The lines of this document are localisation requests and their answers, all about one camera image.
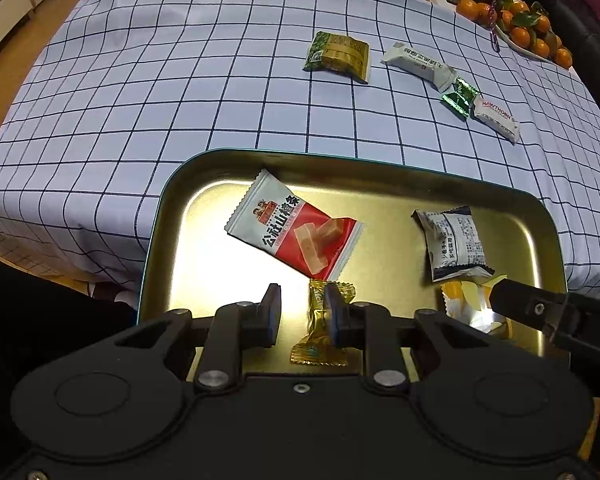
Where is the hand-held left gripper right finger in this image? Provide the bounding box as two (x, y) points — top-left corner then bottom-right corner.
(323, 282), (481, 394)

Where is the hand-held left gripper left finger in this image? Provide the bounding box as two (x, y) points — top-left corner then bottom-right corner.
(112, 282), (282, 394)

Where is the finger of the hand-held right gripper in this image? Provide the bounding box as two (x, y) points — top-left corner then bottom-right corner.
(487, 280), (568, 346)

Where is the gold foil snack packet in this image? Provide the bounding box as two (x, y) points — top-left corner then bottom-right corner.
(290, 280), (357, 367)

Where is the yellow snack packet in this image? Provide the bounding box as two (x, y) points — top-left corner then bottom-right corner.
(440, 275), (513, 338)

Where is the grey and white snack packet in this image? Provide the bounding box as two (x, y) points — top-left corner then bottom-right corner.
(411, 205), (496, 283)

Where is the red and white snack packet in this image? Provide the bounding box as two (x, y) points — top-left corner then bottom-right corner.
(225, 169), (365, 282)

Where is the gold metal tin tray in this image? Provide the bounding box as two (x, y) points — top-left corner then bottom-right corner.
(136, 148), (568, 376)

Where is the olive and beige snack packet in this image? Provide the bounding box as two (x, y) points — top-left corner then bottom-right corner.
(301, 31), (371, 85)

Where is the white packet with red label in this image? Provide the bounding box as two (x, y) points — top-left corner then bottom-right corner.
(472, 94), (521, 145)

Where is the small green foil packet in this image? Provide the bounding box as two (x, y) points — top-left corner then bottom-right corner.
(440, 77), (481, 121)

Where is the white checked tablecloth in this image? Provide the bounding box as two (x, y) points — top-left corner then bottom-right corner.
(0, 0), (600, 306)

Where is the white fruit plate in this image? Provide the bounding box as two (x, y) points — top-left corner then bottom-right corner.
(495, 25), (576, 68)

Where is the long white snack packet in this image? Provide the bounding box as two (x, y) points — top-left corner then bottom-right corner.
(381, 41), (456, 93)

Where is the pile of oranges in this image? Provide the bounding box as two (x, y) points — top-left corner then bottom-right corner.
(455, 0), (573, 70)

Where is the dark sofa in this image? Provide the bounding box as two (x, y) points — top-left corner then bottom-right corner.
(510, 0), (600, 78)

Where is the white cabinet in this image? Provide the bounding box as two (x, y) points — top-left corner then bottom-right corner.
(0, 0), (81, 68)

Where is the purple beaded keychain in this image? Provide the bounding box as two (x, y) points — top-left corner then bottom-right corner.
(486, 0), (512, 52)

